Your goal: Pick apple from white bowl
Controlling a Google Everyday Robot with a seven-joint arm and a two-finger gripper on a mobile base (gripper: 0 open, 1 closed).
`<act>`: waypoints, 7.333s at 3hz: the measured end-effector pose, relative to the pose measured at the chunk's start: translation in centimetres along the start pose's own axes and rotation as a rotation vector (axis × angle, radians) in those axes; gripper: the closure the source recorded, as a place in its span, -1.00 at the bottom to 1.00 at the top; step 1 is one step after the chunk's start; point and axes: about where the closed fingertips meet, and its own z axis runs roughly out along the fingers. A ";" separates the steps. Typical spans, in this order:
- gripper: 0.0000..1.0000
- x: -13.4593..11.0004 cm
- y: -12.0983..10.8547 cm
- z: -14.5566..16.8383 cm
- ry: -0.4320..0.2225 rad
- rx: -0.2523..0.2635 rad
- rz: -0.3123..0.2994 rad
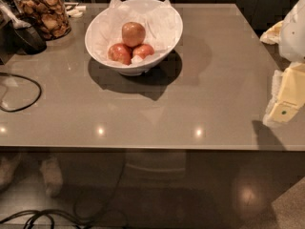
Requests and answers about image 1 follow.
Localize black appliance with silver handle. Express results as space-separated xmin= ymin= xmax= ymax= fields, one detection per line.
xmin=0 ymin=0 xmax=47 ymax=55

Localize black cable on table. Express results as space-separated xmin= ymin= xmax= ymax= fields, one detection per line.
xmin=0 ymin=72 xmax=43 ymax=114

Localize black cables on floor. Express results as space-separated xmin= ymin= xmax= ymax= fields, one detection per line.
xmin=0 ymin=150 xmax=128 ymax=229

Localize red apple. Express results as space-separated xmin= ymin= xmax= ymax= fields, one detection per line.
xmin=122 ymin=22 xmax=146 ymax=48
xmin=108 ymin=43 xmax=132 ymax=65
xmin=132 ymin=44 xmax=154 ymax=59

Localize glass jar of chips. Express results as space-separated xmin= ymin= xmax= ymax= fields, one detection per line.
xmin=13 ymin=0 xmax=71 ymax=40

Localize small white items on table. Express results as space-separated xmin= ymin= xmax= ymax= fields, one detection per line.
xmin=66 ymin=5 xmax=87 ymax=18

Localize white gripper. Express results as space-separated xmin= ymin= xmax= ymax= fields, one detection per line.
xmin=260 ymin=0 xmax=305 ymax=127

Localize white tissue paper liner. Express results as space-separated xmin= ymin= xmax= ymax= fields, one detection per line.
xmin=91 ymin=0 xmax=182 ymax=65

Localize white ceramic bowl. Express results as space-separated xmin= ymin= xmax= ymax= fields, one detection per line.
xmin=84 ymin=0 xmax=184 ymax=77

